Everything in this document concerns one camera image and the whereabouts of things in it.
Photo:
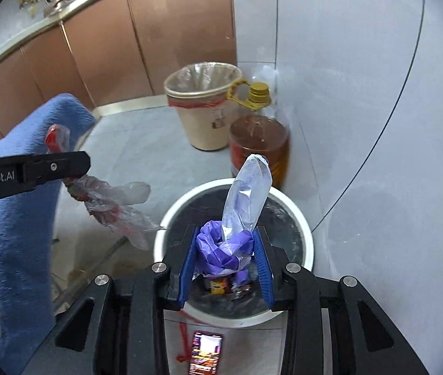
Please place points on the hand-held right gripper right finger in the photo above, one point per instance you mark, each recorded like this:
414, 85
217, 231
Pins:
265, 269

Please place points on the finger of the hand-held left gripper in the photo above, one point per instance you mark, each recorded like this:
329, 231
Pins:
57, 166

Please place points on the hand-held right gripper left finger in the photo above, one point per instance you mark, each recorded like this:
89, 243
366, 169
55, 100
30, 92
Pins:
188, 265

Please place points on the purple disposable glove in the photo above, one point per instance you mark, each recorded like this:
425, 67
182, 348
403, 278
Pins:
215, 250

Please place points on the white round bin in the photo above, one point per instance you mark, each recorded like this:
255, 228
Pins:
166, 226

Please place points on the clear wrapper with red print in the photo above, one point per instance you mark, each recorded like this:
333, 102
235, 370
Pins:
116, 203

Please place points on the clear plastic bag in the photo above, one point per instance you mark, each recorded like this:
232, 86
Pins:
249, 191

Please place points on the dark foil wrapper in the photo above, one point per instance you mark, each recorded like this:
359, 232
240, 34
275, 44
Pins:
245, 291

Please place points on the orange snack wrapper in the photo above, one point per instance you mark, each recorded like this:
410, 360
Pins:
217, 286

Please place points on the black bin liner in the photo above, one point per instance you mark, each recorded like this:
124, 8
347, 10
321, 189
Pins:
284, 222

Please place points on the blue fleece cloth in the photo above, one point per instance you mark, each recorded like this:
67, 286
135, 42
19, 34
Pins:
18, 234

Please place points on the smartphone with lit screen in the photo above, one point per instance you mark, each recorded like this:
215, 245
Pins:
206, 353

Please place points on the cooking oil bottle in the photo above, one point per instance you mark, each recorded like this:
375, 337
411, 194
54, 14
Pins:
258, 136

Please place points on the beige plastic bin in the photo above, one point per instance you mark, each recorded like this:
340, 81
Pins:
206, 125

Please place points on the brown kitchen cabinet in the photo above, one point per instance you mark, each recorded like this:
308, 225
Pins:
127, 39

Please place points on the metal bowl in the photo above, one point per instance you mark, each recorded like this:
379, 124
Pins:
63, 4

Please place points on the brass pipe fittings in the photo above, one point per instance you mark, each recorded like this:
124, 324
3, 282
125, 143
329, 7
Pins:
32, 4

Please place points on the clear bin liner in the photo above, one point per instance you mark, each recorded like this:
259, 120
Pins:
198, 78

